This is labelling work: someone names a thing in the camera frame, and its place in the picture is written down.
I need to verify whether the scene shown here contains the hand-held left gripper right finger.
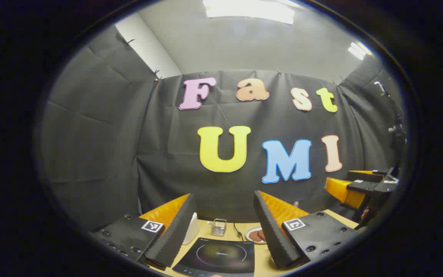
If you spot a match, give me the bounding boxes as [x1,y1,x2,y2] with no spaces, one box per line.
[253,190,360,270]

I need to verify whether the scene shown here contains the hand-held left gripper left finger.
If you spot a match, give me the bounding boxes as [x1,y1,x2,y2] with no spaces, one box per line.
[91,193,198,271]

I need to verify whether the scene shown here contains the black induction cooktop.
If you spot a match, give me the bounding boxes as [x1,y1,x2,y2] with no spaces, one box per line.
[172,237,255,277]

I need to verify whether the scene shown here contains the white toaster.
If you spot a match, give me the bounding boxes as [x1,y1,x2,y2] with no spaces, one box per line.
[182,212,200,245]

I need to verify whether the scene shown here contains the round white plate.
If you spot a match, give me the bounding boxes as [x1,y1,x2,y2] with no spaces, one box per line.
[245,226,268,245]

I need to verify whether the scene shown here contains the black backdrop cloth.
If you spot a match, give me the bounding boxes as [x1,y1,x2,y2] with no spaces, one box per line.
[39,25,405,231]

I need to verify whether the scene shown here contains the small ceiling light panel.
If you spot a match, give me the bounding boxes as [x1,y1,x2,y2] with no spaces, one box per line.
[348,42,372,60]

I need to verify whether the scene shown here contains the large ceiling light panel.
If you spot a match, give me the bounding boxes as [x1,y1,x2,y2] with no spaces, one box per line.
[202,0,295,25]

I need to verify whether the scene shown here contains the metal wire basket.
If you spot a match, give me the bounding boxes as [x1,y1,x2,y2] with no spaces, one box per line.
[207,219,227,236]

